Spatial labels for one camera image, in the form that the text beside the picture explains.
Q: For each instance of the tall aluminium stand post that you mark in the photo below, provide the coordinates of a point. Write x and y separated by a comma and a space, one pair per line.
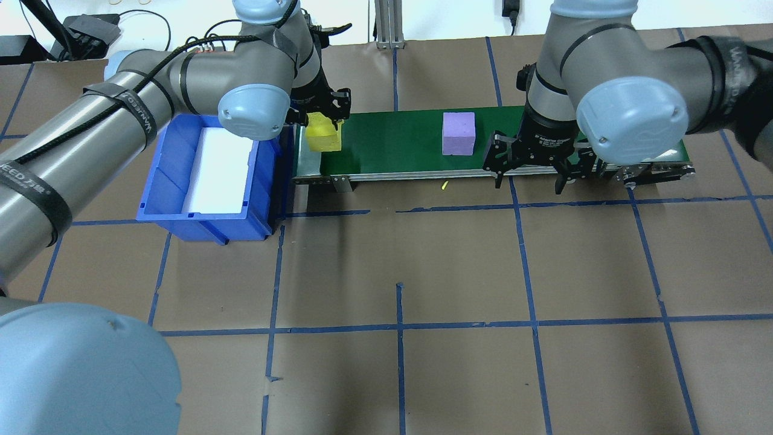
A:
389, 24

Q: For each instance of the green conveyor belt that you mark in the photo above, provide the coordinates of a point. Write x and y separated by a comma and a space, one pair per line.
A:
392, 142

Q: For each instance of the black stand pole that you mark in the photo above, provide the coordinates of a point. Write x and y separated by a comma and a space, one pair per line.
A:
45, 18

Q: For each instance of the yellow foam cube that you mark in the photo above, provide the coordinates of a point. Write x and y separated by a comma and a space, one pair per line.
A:
323, 136

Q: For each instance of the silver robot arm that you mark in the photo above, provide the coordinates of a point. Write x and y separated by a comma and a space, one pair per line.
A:
628, 115
90, 133

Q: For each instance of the grey hub box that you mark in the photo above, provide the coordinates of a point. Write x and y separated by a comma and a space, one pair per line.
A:
90, 33

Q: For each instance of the white foam bin liner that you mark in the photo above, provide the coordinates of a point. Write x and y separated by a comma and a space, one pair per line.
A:
217, 175

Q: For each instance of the purple foam cube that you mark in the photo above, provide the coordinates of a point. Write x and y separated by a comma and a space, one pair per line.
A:
459, 134

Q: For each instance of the black power adapter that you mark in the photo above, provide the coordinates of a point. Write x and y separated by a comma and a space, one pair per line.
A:
510, 7

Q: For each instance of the blue plastic storage bin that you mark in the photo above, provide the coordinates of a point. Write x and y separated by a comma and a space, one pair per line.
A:
205, 226

